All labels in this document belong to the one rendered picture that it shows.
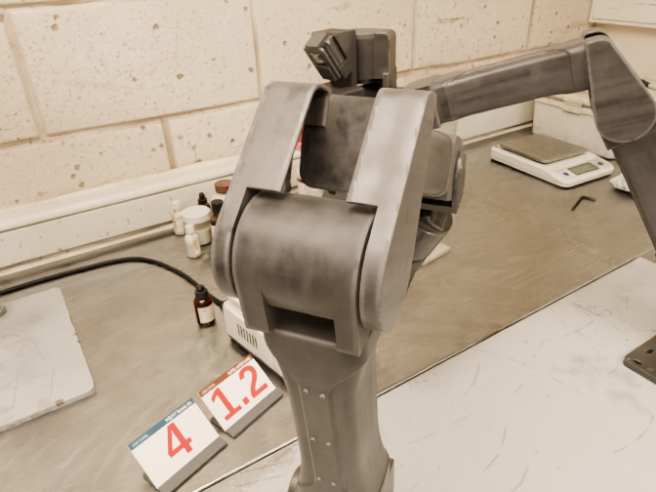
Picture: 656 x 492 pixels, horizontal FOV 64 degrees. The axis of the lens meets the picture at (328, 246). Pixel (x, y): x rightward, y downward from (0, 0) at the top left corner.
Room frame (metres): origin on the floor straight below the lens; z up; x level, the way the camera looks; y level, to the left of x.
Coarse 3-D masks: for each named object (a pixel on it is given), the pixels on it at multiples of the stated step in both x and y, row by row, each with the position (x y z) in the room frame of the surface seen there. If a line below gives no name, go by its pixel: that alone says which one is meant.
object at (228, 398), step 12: (252, 360) 0.54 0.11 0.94; (240, 372) 0.52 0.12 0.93; (252, 372) 0.52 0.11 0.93; (228, 384) 0.50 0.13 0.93; (240, 384) 0.50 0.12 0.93; (252, 384) 0.51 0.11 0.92; (264, 384) 0.51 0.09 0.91; (204, 396) 0.47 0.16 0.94; (216, 396) 0.48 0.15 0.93; (228, 396) 0.48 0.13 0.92; (240, 396) 0.49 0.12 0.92; (252, 396) 0.49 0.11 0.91; (216, 408) 0.47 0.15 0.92; (228, 408) 0.47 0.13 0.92; (240, 408) 0.48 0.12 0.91; (228, 420) 0.46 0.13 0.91
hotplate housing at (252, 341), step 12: (228, 300) 0.63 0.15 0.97; (228, 312) 0.61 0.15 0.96; (240, 312) 0.60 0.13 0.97; (228, 324) 0.62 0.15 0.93; (240, 324) 0.59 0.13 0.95; (240, 336) 0.60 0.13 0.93; (252, 336) 0.57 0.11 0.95; (252, 348) 0.58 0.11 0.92; (264, 348) 0.55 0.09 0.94; (264, 360) 0.56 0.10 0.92; (276, 372) 0.54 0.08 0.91
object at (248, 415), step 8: (264, 392) 0.50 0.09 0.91; (272, 392) 0.51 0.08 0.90; (280, 392) 0.51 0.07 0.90; (256, 400) 0.49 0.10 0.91; (264, 400) 0.49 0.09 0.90; (272, 400) 0.49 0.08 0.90; (208, 408) 0.46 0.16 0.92; (248, 408) 0.48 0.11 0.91; (256, 408) 0.48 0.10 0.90; (264, 408) 0.48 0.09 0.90; (216, 416) 0.46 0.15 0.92; (240, 416) 0.47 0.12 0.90; (248, 416) 0.47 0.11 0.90; (256, 416) 0.47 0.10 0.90; (216, 424) 0.46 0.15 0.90; (232, 424) 0.46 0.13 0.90; (240, 424) 0.46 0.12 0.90; (248, 424) 0.46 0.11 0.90; (232, 432) 0.44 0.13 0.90
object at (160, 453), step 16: (192, 416) 0.45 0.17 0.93; (160, 432) 0.42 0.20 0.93; (176, 432) 0.43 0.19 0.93; (192, 432) 0.43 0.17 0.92; (208, 432) 0.44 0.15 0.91; (144, 448) 0.40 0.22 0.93; (160, 448) 0.41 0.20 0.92; (176, 448) 0.41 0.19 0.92; (192, 448) 0.42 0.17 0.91; (144, 464) 0.39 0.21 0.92; (160, 464) 0.39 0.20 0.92; (176, 464) 0.40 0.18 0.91
